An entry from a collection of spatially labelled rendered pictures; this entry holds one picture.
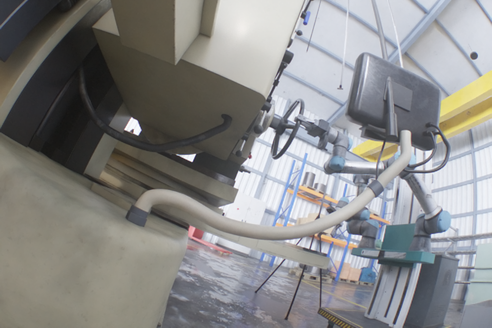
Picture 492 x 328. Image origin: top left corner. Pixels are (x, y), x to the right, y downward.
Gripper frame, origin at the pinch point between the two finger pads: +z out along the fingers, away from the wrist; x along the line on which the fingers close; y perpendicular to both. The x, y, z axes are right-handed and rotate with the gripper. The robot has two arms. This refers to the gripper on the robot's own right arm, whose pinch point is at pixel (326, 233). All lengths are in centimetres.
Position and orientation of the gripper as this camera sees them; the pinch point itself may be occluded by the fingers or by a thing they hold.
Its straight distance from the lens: 152.5
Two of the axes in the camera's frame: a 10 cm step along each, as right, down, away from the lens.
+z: -6.2, 5.8, -5.3
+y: 6.9, 7.3, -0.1
